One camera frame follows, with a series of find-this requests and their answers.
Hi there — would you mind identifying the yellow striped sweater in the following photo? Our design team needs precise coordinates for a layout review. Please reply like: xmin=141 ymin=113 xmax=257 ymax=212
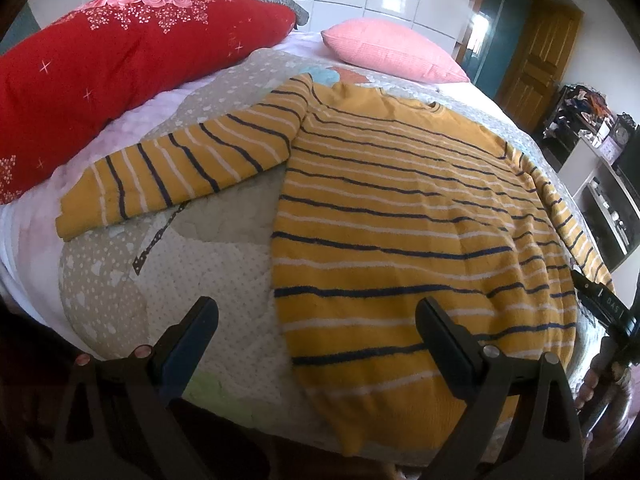
xmin=56 ymin=74 xmax=612 ymax=455

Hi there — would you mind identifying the round desk clock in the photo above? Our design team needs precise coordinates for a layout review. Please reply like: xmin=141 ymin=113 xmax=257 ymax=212
xmin=611 ymin=122 xmax=634 ymax=148

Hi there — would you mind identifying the brown wooden door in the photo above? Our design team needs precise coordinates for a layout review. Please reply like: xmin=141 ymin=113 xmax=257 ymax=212
xmin=496 ymin=0 xmax=582 ymax=133

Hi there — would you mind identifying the red floral quilt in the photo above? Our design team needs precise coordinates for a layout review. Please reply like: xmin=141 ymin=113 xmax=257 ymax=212
xmin=1 ymin=0 xmax=296 ymax=204

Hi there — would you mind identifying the black television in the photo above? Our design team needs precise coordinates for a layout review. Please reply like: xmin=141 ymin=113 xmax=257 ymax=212
xmin=614 ymin=128 xmax=640 ymax=192

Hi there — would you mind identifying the right hand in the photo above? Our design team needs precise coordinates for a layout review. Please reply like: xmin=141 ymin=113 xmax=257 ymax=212
xmin=575 ymin=352 xmax=634 ymax=444

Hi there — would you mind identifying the cluttered clothes pile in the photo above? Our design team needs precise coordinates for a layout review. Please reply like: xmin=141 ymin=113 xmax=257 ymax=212
xmin=542 ymin=84 xmax=616 ymax=141

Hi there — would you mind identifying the white bed sheet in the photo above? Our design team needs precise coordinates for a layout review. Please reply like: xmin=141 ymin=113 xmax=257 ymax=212
xmin=1 ymin=32 xmax=529 ymax=346

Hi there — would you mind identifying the pink pillow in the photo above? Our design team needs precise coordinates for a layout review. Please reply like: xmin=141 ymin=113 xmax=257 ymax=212
xmin=321 ymin=18 xmax=470 ymax=84

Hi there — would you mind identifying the white shelf unit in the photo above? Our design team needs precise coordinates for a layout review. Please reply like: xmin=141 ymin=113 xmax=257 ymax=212
xmin=559 ymin=136 xmax=639 ymax=271

